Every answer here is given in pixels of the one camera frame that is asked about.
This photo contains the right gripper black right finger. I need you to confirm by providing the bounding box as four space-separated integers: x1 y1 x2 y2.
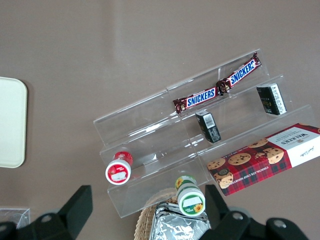
204 184 266 240

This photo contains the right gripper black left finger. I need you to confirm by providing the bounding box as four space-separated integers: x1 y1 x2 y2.
17 184 94 240

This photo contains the light wicker basket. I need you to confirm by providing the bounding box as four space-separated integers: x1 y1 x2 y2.
134 188 182 240

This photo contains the cream rectangular tray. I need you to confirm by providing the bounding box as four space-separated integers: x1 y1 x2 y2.
0 76 28 169

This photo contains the green lid sunflower jar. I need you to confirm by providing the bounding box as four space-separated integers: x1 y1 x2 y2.
174 175 206 217

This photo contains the aluminium foil container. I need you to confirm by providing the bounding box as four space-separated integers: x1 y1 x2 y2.
149 202 212 240

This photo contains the red lid jar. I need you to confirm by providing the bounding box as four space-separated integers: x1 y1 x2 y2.
104 150 134 186

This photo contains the Walkers red tartan cookie box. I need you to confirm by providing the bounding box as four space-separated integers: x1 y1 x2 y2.
206 122 320 197

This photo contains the small black carton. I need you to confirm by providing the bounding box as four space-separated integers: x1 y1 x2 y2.
195 111 222 144
256 82 288 116

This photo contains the clear acrylic stepped shelf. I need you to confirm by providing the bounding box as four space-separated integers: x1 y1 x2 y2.
92 48 317 220

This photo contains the Snickers chocolate bar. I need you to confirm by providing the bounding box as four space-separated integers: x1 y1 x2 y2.
216 51 262 95
172 87 219 114

